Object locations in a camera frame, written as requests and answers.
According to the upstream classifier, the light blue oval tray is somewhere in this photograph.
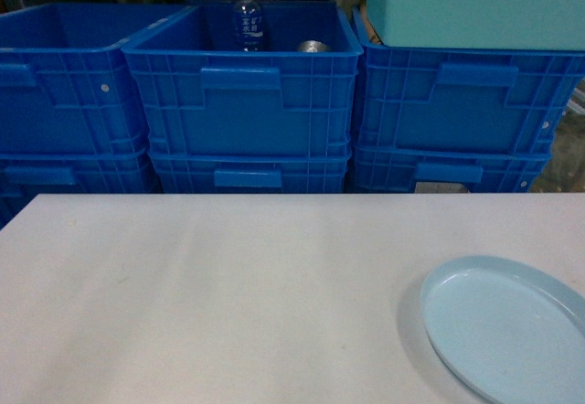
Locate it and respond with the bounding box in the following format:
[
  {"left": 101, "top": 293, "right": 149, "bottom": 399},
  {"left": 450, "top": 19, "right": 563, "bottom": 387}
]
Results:
[{"left": 420, "top": 256, "right": 584, "bottom": 403}]

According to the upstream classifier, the blue crate bottom middle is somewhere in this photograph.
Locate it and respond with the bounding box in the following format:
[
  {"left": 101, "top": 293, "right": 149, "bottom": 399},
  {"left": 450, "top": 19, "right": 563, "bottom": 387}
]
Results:
[{"left": 149, "top": 150, "right": 351, "bottom": 194}]

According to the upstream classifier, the blue crate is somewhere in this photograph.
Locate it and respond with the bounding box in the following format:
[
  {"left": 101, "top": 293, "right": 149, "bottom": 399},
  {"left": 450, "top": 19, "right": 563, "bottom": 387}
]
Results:
[
  {"left": 122, "top": 2, "right": 362, "bottom": 157},
  {"left": 348, "top": 146, "right": 551, "bottom": 193},
  {"left": 1, "top": 150, "right": 162, "bottom": 226},
  {"left": 351, "top": 7, "right": 584, "bottom": 155},
  {"left": 1, "top": 3, "right": 181, "bottom": 155},
  {"left": 149, "top": 150, "right": 351, "bottom": 194}
]

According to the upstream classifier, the blue crate bottom right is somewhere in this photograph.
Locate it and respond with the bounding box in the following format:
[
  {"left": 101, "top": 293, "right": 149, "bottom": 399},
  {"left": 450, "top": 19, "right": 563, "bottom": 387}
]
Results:
[{"left": 348, "top": 146, "right": 551, "bottom": 193}]

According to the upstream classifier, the blue crate top middle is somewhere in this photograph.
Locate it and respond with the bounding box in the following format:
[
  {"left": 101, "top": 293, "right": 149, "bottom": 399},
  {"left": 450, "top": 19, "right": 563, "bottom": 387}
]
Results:
[{"left": 122, "top": 2, "right": 362, "bottom": 157}]

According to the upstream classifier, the silver metal bowl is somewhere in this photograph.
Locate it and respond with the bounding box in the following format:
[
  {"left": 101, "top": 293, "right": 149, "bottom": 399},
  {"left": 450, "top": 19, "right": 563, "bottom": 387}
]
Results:
[{"left": 297, "top": 40, "right": 331, "bottom": 53}]

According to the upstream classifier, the blue crate top right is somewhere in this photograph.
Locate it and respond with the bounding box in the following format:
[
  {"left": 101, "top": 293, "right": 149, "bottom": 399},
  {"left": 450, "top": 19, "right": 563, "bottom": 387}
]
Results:
[{"left": 351, "top": 7, "right": 584, "bottom": 155}]

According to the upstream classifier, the clear water bottle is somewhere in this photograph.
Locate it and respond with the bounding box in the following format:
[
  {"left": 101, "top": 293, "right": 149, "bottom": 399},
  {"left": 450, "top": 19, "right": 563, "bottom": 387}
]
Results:
[{"left": 232, "top": 0, "right": 264, "bottom": 52}]

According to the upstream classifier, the teal foam box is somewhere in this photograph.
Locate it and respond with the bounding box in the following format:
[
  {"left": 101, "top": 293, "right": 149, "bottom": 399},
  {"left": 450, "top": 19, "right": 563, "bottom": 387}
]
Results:
[{"left": 367, "top": 0, "right": 584, "bottom": 51}]

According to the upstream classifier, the blue crate top left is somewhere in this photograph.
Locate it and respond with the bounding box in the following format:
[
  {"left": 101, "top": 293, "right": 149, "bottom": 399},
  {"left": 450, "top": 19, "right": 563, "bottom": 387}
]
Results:
[{"left": 1, "top": 3, "right": 181, "bottom": 155}]

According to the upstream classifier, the blue crate bottom left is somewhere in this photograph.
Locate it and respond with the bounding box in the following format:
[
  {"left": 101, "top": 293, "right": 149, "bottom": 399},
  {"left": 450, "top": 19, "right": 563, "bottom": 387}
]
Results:
[{"left": 1, "top": 150, "right": 162, "bottom": 226}]

